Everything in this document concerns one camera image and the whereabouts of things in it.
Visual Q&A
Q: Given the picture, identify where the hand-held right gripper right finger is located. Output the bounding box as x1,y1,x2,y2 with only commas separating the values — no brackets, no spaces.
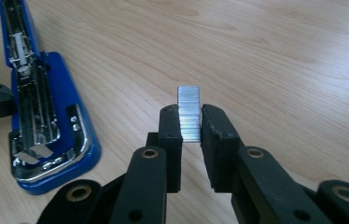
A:
200,104,245,192

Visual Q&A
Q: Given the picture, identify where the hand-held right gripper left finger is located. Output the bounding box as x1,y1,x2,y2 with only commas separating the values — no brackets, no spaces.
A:
146,104,184,194

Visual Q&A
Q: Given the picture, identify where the silver staple strip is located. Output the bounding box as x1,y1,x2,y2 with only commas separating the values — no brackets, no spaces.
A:
176,85,202,144

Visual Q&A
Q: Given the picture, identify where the blue stapler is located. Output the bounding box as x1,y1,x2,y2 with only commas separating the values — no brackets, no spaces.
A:
0,0,102,196

